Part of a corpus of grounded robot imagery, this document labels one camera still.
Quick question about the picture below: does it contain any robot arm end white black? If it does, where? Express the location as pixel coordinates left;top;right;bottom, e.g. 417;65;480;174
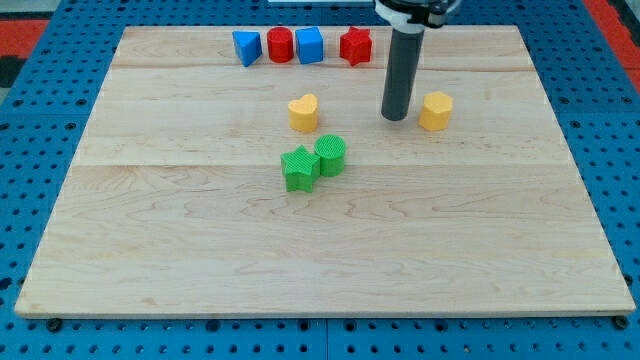
374;0;462;34

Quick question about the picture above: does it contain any yellow heart block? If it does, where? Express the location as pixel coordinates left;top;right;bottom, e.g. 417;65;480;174
288;93;319;133

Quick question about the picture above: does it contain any green star block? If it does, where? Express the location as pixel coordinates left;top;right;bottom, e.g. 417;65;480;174
281;145;320;193

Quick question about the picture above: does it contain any green cylinder block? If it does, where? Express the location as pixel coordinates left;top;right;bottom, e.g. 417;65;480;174
314;134;346;177

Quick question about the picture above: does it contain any wooden board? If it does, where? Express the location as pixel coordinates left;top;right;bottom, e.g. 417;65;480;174
15;26;635;319

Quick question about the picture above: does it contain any yellow hexagon block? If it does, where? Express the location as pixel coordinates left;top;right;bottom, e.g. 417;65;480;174
418;91;453;131

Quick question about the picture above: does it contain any blue cube block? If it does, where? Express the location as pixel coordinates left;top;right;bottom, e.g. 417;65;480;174
295;27;324;64

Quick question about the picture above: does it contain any red star block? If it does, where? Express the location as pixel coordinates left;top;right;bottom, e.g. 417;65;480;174
339;26;373;66

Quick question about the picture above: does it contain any red cylinder block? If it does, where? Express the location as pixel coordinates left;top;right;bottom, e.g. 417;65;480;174
267;26;294;63

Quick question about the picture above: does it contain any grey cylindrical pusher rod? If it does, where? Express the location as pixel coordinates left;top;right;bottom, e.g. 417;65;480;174
381;29;424;121

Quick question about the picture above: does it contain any blue triangle block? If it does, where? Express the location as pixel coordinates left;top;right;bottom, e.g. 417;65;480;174
232;30;262;67

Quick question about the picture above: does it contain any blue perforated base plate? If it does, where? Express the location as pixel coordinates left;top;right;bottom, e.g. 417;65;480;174
1;0;639;359

